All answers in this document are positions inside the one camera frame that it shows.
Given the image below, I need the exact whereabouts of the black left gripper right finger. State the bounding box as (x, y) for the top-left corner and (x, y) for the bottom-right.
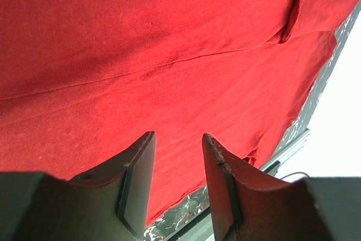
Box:
(202, 134), (360, 240)

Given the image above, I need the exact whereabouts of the aluminium frame rail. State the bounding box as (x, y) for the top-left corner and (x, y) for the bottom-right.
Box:
(260, 129), (310, 177)

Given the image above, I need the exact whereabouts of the red t shirt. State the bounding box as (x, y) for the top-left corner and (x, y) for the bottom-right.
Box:
(1, 0), (359, 224)

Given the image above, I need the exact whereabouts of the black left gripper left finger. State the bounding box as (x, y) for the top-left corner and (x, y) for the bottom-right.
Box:
(1, 132), (156, 240)

